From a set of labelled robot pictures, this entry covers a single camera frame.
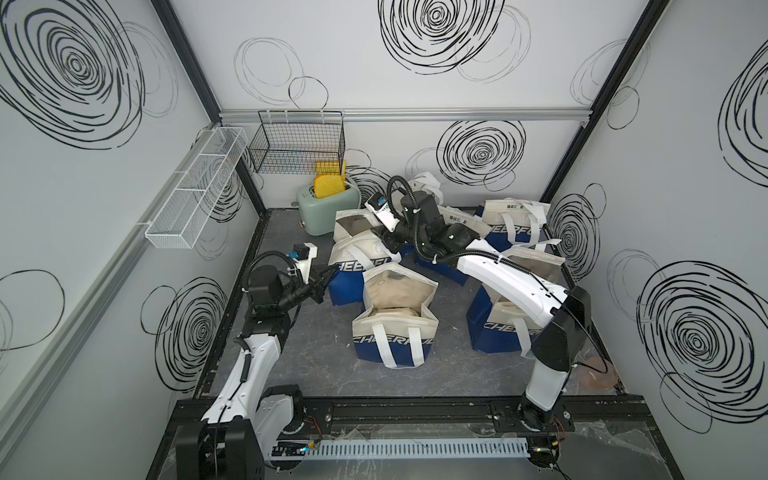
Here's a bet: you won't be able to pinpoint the grey cable duct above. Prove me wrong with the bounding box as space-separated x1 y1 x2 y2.
269 438 530 461

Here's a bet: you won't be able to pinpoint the white wire shelf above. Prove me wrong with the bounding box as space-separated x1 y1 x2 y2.
145 126 246 249

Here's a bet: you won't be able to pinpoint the takeout bag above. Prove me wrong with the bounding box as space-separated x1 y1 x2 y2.
352 263 439 369
328 209 402 306
476 198 550 251
413 205 492 286
466 239 565 358
409 171 444 205

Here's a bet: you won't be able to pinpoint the black wire basket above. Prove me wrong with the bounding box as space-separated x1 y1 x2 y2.
248 110 346 175

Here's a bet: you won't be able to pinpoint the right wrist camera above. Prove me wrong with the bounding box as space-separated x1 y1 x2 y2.
365 193 400 232

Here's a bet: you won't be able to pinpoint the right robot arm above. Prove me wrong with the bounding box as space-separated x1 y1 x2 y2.
365 176 591 431

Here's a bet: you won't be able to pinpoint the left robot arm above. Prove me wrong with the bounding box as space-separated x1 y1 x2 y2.
176 243 338 479

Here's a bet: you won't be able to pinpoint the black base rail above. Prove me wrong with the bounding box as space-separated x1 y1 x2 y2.
173 395 652 434

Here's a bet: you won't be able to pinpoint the pink plastic cup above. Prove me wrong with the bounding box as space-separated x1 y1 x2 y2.
576 356 619 392

